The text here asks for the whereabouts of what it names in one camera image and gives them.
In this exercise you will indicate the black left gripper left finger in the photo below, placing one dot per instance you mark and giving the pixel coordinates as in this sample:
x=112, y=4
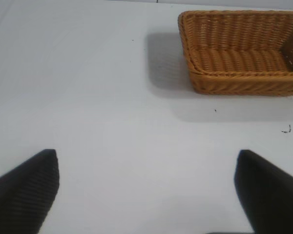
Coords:
x=22, y=195

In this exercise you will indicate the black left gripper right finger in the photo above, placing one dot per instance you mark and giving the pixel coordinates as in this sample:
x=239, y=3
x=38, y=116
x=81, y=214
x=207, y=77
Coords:
x=271, y=195

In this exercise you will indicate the brown woven wicker basket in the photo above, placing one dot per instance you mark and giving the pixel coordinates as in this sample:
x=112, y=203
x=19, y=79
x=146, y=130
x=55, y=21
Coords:
x=234, y=61

